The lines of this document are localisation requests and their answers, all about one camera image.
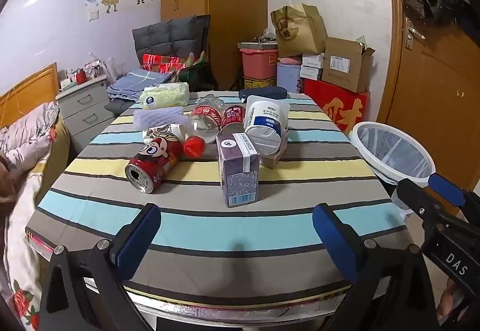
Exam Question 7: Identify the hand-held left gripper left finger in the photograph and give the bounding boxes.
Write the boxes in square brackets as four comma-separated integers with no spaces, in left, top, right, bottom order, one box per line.
[39,203,163,331]

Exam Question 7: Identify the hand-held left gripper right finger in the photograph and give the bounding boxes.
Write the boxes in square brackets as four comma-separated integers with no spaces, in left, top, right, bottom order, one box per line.
[312,203,439,331]

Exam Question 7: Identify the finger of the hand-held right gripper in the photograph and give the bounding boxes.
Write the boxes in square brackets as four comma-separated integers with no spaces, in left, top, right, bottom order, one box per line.
[427,173,480,220]
[390,178,466,239]

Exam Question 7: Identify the red cartoon drink can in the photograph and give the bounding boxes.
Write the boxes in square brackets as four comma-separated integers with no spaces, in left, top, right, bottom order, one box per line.
[125,134,184,194]

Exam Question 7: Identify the white trash bin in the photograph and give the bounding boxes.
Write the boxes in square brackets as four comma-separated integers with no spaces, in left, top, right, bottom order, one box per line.
[348,121,439,215]

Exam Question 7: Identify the printed paper cup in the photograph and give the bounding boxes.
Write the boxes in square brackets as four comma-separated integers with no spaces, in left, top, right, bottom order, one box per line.
[142,123,190,146]

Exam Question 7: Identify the purple drink carton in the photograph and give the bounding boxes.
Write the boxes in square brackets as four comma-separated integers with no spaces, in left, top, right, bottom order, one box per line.
[216,132,260,208]

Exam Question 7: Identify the clear plastic bottle red label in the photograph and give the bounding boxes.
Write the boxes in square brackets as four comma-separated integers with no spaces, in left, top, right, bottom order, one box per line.
[183,94,226,159]

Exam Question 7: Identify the white plastic jar blue label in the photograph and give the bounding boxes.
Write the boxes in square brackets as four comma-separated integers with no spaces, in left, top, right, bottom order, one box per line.
[244,95,291,157]

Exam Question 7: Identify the red milk can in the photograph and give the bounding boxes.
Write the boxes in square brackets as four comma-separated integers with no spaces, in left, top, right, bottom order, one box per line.
[220,105,246,136]

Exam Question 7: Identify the person's right hand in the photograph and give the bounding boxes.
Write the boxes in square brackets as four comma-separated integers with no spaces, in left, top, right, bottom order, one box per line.
[437,278,467,321]

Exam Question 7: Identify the striped tablecloth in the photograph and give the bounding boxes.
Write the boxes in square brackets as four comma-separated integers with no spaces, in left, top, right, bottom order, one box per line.
[25,91,417,313]

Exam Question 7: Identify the wooden door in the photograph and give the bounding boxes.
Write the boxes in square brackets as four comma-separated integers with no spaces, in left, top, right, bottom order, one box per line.
[377,0,480,212]

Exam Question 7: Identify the red gift box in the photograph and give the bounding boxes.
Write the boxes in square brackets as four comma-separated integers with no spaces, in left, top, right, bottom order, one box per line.
[303,78,370,133]

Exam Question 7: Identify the grey nightstand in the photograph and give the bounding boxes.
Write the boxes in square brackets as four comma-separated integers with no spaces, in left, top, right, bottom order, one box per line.
[56,76,113,146]

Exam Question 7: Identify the green tissue pack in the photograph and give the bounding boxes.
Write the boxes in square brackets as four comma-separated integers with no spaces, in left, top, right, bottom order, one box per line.
[140,83,190,109]

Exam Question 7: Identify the brown cardboard box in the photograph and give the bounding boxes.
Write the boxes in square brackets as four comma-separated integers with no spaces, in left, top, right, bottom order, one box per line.
[322,36,376,93]

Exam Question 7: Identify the floral quilt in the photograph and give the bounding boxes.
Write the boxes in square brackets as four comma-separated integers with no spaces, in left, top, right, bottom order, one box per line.
[0,102,61,331]

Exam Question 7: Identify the blue folded blanket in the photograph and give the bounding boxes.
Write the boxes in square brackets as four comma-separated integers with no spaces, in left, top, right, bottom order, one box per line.
[107,68,166,99]

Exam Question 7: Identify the small white box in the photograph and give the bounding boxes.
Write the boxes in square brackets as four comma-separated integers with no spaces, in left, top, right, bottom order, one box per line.
[301,53,325,67]
[300,66,323,80]

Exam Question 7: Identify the dark blue glasses case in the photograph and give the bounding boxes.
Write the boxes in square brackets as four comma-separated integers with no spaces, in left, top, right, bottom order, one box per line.
[238,87,289,99]

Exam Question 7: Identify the white plastic bag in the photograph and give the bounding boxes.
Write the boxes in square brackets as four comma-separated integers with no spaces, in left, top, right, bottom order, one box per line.
[101,57,124,86]

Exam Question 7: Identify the dark green bag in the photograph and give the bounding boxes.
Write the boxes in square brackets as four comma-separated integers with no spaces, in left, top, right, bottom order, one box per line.
[178,61,218,92]

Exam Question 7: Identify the light blue plastic container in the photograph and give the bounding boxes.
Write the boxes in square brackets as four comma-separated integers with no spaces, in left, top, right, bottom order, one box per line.
[277,63,302,89]

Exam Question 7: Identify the yellow patterned box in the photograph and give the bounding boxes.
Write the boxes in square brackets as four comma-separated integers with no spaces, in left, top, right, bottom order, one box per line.
[244,76,278,89]

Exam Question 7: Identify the red plaid cloth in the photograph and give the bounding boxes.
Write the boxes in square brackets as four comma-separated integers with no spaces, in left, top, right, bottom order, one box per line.
[142,53,188,73]

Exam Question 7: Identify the wooden bed headboard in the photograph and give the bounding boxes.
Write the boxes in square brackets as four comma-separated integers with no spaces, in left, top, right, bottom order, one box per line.
[0,63,59,129]

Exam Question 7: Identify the brown hanging bag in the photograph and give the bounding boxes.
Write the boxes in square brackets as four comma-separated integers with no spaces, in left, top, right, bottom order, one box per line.
[397,0,456,26]

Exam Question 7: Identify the pink plastic storage bin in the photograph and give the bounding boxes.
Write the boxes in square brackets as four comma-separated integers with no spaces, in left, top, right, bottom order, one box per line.
[240,48,280,80]

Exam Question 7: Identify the brown paper bag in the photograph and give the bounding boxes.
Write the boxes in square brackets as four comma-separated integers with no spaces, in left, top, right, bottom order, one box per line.
[271,4,328,59]

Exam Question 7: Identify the grey quilted chair cushion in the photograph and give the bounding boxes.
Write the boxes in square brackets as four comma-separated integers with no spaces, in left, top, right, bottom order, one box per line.
[132,15,211,58]

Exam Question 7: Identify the metal door handle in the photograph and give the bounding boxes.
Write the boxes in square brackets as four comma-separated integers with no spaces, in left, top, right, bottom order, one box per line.
[404,18,426,50]

